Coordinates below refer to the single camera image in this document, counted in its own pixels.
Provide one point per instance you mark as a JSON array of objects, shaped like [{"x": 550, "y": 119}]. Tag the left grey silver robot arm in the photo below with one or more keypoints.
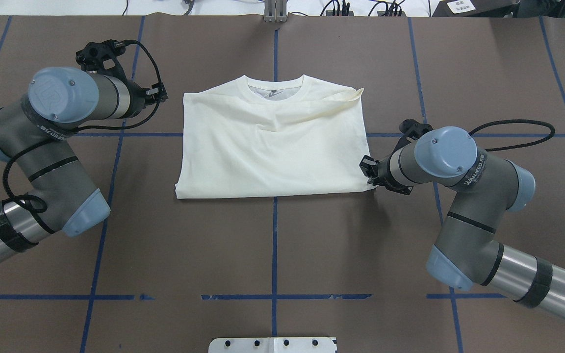
[{"x": 47, "y": 188}]

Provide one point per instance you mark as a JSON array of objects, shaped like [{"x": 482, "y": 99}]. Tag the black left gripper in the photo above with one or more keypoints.
[{"x": 138, "y": 96}]

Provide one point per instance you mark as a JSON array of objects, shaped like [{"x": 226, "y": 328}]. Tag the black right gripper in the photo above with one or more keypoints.
[{"x": 382, "y": 171}]

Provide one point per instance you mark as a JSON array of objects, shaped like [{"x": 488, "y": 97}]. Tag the right grey silver robot arm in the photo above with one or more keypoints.
[{"x": 465, "y": 252}]

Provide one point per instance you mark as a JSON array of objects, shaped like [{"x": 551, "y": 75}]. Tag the cream long-sleeve printed shirt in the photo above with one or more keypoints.
[{"x": 250, "y": 138}]

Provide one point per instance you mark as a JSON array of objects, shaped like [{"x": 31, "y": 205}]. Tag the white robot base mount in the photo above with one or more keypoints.
[{"x": 274, "y": 345}]

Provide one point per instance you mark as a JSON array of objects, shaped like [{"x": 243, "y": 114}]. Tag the aluminium frame post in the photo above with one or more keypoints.
[{"x": 275, "y": 11}]

